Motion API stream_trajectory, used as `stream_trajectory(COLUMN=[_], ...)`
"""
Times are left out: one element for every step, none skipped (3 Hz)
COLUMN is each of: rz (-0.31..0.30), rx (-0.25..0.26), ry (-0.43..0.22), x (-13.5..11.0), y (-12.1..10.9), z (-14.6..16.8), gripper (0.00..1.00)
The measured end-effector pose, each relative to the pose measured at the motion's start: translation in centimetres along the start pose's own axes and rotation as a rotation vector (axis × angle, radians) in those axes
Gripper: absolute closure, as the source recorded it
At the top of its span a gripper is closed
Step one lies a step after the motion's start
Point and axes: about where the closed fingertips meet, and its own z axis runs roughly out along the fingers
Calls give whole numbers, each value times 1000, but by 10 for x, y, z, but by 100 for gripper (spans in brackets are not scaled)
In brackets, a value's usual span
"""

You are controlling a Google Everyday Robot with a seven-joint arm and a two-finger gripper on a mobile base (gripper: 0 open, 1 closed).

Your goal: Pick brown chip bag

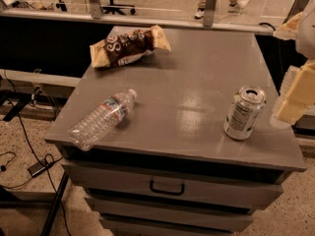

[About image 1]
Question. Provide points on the brown chip bag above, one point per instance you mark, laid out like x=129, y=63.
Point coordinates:
x=122, y=49

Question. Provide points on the black tripod leg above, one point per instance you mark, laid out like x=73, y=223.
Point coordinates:
x=56, y=203

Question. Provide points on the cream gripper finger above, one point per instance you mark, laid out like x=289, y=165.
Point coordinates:
x=296, y=95

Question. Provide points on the silver soda can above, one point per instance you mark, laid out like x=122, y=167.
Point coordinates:
x=243, y=113

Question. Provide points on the clear plastic water bottle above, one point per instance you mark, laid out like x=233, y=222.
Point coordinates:
x=100, y=122

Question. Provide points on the person legs with sneakers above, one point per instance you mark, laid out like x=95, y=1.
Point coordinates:
x=234, y=7

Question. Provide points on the black power adapter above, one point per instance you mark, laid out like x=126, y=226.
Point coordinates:
x=38, y=168

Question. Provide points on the grey drawer cabinet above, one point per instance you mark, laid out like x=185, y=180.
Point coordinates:
x=174, y=135

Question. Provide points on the black drawer handle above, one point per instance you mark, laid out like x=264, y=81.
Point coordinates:
x=176, y=190

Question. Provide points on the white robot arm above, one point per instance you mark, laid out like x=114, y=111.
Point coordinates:
x=301, y=29

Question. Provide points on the metal railing frame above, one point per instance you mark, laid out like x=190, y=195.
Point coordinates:
x=264, y=15

